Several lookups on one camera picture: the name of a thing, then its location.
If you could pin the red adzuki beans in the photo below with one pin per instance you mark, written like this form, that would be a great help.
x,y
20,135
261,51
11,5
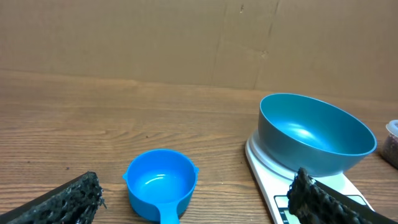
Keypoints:
x,y
389,150

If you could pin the cardboard backdrop panel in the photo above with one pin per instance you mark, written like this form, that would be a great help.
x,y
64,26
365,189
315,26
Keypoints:
x,y
339,48

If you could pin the teal blue bowl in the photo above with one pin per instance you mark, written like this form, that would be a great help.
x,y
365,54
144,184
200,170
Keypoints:
x,y
303,132

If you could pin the blue plastic measuring scoop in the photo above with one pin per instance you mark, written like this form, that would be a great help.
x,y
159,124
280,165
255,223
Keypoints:
x,y
160,184

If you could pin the clear plastic bean container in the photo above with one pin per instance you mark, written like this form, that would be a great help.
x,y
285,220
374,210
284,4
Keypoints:
x,y
392,129

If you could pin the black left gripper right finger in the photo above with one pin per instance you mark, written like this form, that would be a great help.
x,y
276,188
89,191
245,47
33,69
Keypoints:
x,y
314,202

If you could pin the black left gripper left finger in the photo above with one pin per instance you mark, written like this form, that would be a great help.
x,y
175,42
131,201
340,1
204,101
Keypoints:
x,y
73,202

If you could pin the white kitchen scale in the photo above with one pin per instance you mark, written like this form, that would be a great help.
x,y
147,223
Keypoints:
x,y
274,180

